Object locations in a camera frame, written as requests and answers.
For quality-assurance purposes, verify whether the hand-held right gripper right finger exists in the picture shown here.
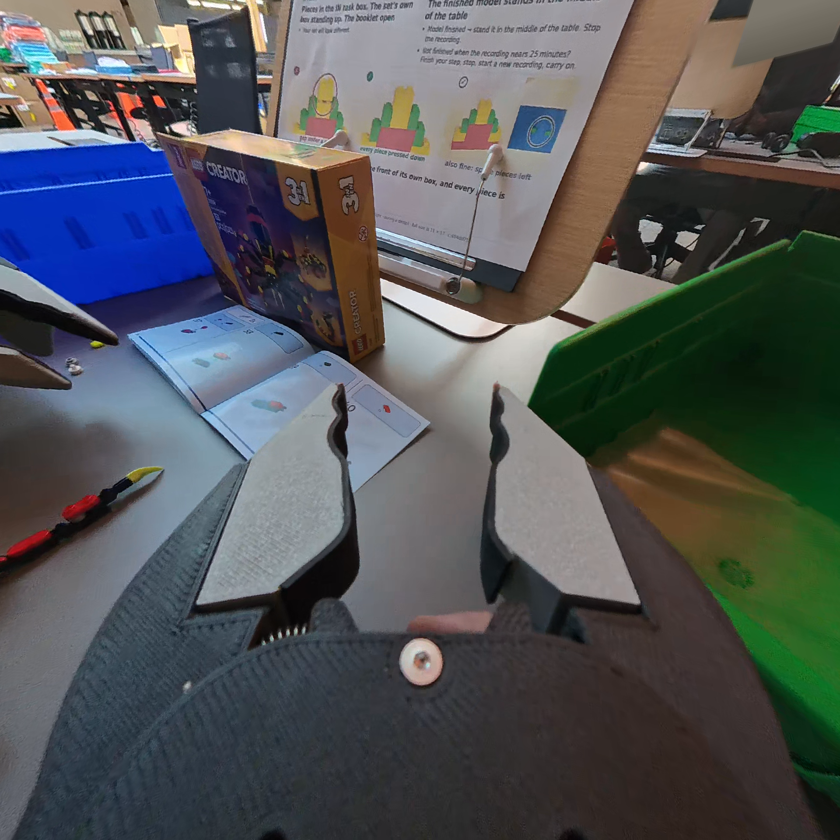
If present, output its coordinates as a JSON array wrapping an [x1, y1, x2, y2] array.
[[481, 382, 642, 634]]

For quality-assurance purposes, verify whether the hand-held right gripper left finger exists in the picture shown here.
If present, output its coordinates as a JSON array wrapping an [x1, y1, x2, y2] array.
[[196, 384, 361, 608]]

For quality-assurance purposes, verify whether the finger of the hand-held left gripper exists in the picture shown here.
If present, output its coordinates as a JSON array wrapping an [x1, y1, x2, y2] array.
[[0, 344, 72, 391], [0, 258, 120, 357]]

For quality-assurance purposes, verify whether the open lego instruction booklet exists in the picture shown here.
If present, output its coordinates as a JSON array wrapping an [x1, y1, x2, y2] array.
[[128, 305, 431, 493]]

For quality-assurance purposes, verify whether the red black lego leg assembly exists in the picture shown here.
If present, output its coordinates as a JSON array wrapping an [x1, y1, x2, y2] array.
[[0, 466, 165, 575]]

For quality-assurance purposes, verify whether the yellow lego set box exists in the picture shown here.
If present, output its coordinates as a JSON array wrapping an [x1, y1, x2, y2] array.
[[155, 130, 386, 364]]

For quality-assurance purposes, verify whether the blue plastic bin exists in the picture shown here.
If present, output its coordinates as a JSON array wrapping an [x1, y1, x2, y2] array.
[[0, 141, 214, 306]]

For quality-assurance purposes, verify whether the grey box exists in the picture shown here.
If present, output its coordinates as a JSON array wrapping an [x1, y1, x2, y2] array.
[[0, 129, 126, 155]]

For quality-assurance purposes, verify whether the green plastic bin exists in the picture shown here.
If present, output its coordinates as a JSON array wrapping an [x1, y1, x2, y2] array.
[[528, 230, 840, 802]]

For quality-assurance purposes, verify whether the long work table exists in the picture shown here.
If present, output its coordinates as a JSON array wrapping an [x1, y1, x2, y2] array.
[[26, 69, 273, 142]]

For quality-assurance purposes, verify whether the stack of colourful bins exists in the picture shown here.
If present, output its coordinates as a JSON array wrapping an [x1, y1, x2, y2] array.
[[0, 13, 86, 67]]

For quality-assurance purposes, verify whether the black office chair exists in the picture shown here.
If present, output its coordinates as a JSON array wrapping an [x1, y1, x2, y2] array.
[[187, 7, 263, 135]]

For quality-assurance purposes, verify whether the printed instruction sheet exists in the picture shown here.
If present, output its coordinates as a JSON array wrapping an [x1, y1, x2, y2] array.
[[276, 0, 634, 273]]

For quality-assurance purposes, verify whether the wooden book stand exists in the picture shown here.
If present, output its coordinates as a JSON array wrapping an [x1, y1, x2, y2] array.
[[266, 0, 719, 339]]

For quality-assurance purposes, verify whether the wooden desk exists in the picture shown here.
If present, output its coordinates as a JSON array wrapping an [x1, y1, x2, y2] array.
[[640, 146, 840, 191]]

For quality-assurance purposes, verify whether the grey electronic device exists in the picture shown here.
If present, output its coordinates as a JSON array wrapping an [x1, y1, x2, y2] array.
[[656, 108, 714, 149]]

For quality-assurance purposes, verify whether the small green bin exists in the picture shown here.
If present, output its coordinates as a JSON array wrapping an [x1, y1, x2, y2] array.
[[791, 105, 840, 158]]

